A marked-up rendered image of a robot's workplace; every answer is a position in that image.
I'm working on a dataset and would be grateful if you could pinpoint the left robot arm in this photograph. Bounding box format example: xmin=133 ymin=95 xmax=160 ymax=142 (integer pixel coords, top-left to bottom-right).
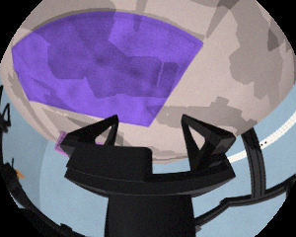
xmin=0 ymin=149 xmax=86 ymax=237

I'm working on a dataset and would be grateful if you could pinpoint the pink plastic basket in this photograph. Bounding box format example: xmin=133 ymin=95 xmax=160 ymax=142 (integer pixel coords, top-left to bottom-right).
xmin=53 ymin=131 xmax=104 ymax=158

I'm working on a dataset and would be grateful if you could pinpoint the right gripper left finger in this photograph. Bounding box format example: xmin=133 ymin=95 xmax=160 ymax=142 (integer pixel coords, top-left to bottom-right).
xmin=65 ymin=115 xmax=119 ymax=145

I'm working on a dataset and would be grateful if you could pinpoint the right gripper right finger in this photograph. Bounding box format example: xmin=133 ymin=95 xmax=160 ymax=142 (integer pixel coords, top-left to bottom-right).
xmin=181 ymin=115 xmax=236 ymax=170

